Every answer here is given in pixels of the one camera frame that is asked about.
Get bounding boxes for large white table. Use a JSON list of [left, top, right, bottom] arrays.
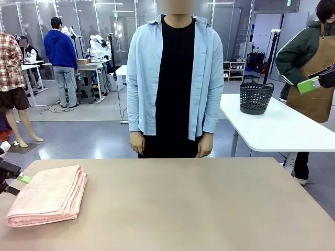
[[219, 93, 335, 174]]

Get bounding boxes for wooden shoe shelf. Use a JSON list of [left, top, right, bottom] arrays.
[[224, 61, 247, 82]]

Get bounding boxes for person's left hand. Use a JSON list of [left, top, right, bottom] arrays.
[[196, 132, 213, 158]]

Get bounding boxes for person in light blue shirt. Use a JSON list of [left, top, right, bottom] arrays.
[[126, 0, 225, 159]]

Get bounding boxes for person in blue hoodie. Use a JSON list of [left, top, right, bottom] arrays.
[[43, 16, 79, 108]]

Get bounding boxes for person's right forearm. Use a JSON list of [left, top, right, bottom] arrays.
[[127, 83, 147, 134]]

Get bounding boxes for orange and purple clothing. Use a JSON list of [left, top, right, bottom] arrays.
[[0, 111, 13, 144]]

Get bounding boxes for person in brown apron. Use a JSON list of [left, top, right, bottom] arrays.
[[274, 0, 335, 186]]

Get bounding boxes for mannequin in plaid shirt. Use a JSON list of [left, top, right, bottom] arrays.
[[0, 30, 44, 149]]

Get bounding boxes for white narrow desk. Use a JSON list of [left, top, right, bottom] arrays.
[[20, 60, 49, 108]]

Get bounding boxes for black and blue tool bags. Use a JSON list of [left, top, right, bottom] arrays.
[[247, 51, 265, 73]]

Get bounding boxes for person's right hand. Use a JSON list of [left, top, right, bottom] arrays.
[[130, 131, 146, 154]]

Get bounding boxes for pink terry towel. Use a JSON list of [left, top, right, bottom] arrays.
[[4, 165, 89, 228]]

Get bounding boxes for black floor cables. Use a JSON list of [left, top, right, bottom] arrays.
[[40, 100, 79, 115]]

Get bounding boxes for dark mannequin base plate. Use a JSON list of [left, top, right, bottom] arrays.
[[6, 142, 40, 155]]

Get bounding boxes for dark grey perforated laundry basket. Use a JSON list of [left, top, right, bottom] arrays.
[[239, 76, 275, 115]]

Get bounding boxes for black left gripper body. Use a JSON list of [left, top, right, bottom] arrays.
[[0, 161, 21, 194]]

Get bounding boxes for person's left forearm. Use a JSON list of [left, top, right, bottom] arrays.
[[203, 83, 225, 134]]

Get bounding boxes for white standing desk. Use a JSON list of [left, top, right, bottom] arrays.
[[115, 64, 129, 124]]

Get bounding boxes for black pole with white top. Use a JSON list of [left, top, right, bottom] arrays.
[[262, 29, 281, 86]]

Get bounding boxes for grey step stool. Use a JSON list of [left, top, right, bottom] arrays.
[[77, 83, 97, 105]]

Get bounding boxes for white desk holding robots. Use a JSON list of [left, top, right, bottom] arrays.
[[75, 61, 108, 103]]

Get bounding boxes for black camera stand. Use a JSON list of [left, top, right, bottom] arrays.
[[108, 32, 123, 118]]

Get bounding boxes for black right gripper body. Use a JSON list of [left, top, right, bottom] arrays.
[[318, 68, 335, 89]]

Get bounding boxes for seated person in varsity jacket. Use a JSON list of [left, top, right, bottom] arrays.
[[19, 36, 43, 89]]

